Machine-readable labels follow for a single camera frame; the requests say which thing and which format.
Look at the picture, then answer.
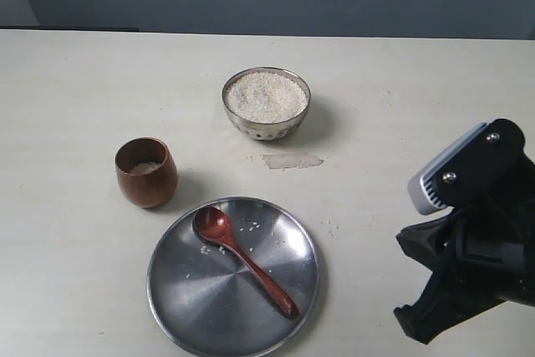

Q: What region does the steel bowl of rice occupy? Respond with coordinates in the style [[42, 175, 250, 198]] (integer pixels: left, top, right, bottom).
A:
[[222, 67, 312, 141]]

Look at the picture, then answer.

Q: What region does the red wooden spoon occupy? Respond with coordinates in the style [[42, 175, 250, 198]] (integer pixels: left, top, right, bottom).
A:
[[192, 207, 299, 319]]

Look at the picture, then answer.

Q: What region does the round steel plate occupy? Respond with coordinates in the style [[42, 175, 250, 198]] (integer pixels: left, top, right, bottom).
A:
[[146, 196, 321, 356]]

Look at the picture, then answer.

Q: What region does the clear tape patch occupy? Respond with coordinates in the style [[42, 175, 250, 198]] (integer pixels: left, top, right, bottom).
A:
[[262, 152, 324, 170]]

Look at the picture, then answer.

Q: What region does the brown wooden cup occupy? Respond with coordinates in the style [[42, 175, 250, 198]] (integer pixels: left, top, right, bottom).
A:
[[115, 137, 179, 209]]

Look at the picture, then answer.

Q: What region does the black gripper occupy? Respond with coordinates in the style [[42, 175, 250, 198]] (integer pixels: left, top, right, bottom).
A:
[[394, 155, 534, 344]]

